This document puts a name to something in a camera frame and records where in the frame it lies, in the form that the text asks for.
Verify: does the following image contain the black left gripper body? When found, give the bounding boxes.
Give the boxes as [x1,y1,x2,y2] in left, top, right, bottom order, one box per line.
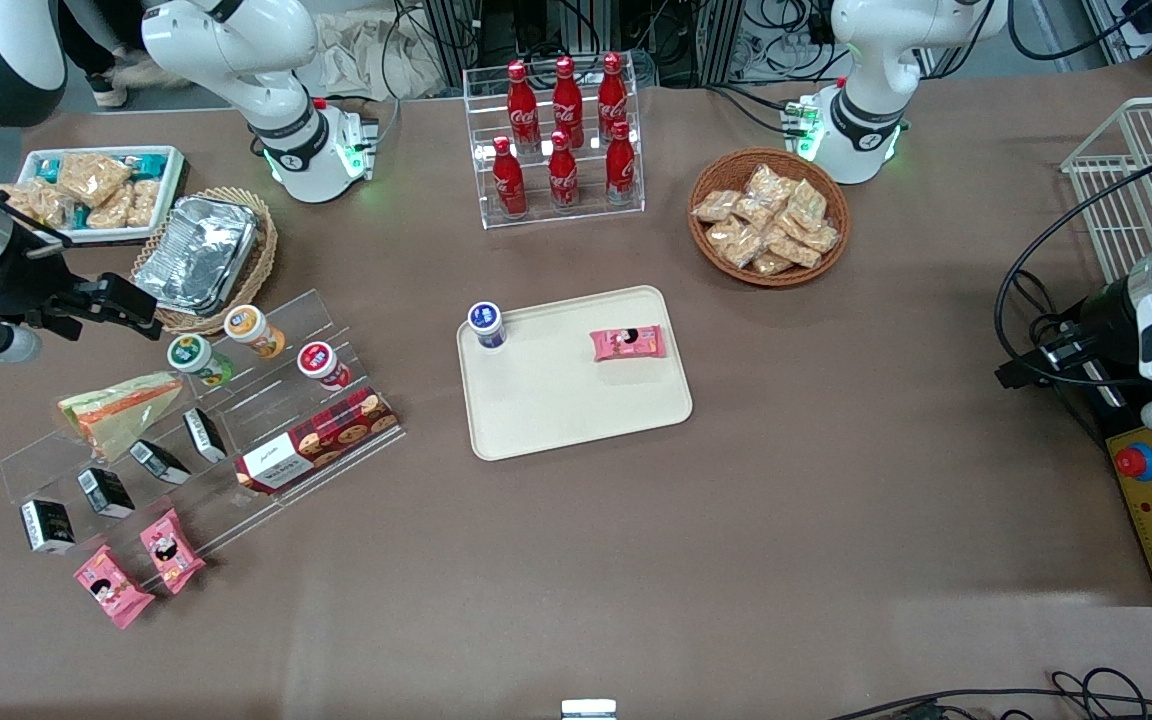
[1074,280,1147,389]

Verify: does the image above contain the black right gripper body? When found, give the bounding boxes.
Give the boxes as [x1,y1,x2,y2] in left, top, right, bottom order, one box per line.
[0,235,97,339]

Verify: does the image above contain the triangle sandwich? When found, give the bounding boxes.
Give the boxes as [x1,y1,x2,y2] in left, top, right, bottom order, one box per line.
[56,370,185,463]

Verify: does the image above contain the white rectangular snack tray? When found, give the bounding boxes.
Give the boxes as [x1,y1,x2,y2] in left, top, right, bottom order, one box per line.
[14,145,187,246]

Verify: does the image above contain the beige plastic tray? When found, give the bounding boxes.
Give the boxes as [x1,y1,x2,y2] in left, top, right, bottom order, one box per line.
[456,285,694,462]

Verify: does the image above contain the silver foil container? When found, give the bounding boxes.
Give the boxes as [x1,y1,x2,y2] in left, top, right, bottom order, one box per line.
[134,195,259,316]

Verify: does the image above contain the beige rice snack pack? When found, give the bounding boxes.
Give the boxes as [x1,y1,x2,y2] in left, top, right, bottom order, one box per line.
[56,152,132,206]
[0,180,72,229]
[86,192,132,231]
[126,180,162,229]

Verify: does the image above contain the green lid cup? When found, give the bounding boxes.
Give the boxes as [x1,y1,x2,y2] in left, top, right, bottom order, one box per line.
[167,334,235,389]

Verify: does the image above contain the orange lid cup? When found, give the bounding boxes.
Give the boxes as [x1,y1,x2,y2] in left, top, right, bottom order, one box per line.
[223,304,287,360]

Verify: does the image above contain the oval light wicker basket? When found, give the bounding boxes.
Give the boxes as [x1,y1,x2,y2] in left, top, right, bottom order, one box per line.
[128,187,279,336]

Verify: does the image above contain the small black carton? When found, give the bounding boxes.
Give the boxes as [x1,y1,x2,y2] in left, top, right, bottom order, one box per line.
[77,467,135,519]
[20,499,76,554]
[129,440,191,486]
[182,407,228,464]

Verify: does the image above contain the clear acrylic stepped display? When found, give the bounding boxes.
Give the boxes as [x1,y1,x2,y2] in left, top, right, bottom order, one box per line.
[0,288,407,576]

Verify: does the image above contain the red lid cup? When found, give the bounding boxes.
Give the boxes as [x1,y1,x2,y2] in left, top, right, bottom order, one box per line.
[297,341,352,391]

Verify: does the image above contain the red plaid cookie box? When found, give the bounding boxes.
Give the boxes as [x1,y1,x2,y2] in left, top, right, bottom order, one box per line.
[234,388,400,496]

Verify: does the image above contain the pink snack packet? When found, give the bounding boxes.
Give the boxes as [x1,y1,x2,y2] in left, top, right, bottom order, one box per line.
[140,508,207,596]
[590,325,667,363]
[73,545,155,630]

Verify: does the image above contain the person leg dark trousers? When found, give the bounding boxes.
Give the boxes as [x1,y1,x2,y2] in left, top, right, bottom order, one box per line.
[56,0,152,108]

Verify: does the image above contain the crumpled beige cloth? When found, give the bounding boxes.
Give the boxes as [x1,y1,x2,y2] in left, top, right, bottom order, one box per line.
[301,10,447,101]

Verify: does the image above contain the round brown wicker basket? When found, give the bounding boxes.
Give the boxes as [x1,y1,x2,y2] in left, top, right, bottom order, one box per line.
[688,148,851,289]

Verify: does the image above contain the blue lid yogurt cup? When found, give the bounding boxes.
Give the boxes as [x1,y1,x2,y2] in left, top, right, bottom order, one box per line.
[467,301,508,350]

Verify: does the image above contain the red cola bottle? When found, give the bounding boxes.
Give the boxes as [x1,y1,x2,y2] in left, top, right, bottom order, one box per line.
[605,120,637,206]
[492,136,527,218]
[548,130,580,211]
[507,60,540,153]
[552,55,584,149]
[598,52,629,141]

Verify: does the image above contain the clear acrylic bottle rack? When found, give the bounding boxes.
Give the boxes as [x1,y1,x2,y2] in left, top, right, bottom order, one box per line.
[463,55,645,231]

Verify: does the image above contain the metal equipment rack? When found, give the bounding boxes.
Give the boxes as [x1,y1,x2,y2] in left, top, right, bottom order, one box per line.
[421,0,737,89]

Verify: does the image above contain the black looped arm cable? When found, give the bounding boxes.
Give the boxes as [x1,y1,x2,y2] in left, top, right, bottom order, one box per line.
[994,160,1152,389]

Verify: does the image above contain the white wire basket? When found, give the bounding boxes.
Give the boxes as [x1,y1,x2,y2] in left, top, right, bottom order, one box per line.
[1060,96,1152,286]

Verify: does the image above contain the black floor cables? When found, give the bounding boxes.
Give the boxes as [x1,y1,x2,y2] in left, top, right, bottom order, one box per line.
[826,668,1152,720]

